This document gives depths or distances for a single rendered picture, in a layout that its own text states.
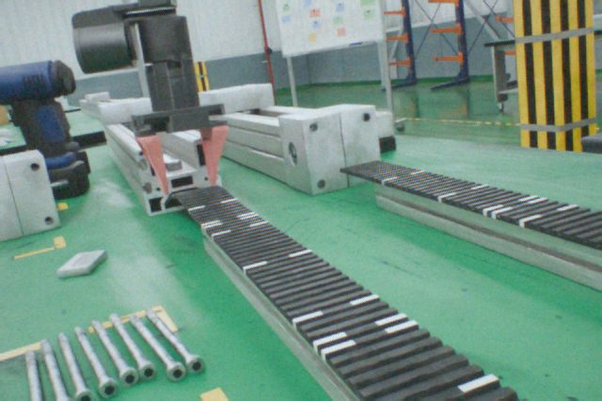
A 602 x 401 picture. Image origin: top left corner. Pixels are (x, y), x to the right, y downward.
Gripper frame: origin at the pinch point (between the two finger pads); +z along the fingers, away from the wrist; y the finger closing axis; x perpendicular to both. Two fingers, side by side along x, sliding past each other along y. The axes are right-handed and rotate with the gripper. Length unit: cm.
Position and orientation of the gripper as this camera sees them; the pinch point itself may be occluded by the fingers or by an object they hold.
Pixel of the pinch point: (189, 183)
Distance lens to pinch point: 73.8
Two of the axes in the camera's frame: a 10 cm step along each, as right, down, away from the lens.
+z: 1.2, 9.7, 2.0
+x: 3.9, 1.4, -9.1
